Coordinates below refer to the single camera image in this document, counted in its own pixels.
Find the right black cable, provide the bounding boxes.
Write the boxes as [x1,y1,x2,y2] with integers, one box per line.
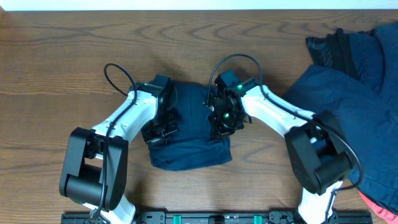
[205,54,364,224]

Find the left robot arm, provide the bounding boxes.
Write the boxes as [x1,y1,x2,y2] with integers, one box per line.
[59,75,178,223]

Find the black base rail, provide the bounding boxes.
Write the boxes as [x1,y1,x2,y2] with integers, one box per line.
[60,210,374,224]

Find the navy blue shorts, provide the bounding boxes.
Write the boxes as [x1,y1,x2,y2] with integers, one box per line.
[148,82,232,171]

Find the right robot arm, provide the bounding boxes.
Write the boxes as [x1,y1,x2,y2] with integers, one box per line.
[206,70,361,223]

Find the left black cable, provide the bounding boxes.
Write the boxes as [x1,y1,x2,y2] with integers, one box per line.
[90,63,139,223]

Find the pink red garment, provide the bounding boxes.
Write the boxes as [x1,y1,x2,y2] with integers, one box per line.
[359,192,397,224]

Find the black cable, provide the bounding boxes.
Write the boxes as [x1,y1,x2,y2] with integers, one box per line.
[90,63,139,223]
[205,54,364,224]

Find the black striped garment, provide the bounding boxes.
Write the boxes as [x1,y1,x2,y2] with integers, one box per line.
[305,28,383,80]

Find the navy blue garment pile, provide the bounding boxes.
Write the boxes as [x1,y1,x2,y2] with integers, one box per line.
[284,23,397,213]

